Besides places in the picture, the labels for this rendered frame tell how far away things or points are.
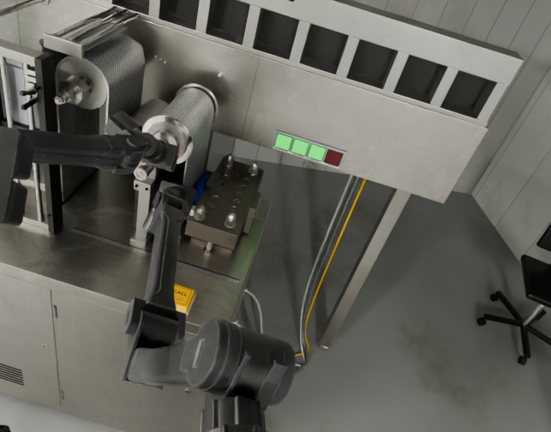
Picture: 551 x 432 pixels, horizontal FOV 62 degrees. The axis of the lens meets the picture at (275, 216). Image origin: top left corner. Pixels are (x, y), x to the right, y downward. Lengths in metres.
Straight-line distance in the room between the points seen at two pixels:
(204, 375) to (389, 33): 1.15
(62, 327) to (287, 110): 0.99
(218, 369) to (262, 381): 0.06
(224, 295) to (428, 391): 1.55
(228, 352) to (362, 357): 2.10
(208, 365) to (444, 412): 2.19
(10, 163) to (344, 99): 1.23
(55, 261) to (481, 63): 1.34
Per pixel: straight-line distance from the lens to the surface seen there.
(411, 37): 1.45
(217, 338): 0.51
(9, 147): 0.39
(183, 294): 1.33
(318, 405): 2.34
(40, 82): 1.25
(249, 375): 0.52
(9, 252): 1.48
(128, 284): 1.37
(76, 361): 1.72
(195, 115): 1.37
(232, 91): 1.55
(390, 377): 2.59
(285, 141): 1.58
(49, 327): 1.63
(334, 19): 1.44
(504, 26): 3.81
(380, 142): 1.56
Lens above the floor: 1.93
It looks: 37 degrees down
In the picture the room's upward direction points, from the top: 17 degrees clockwise
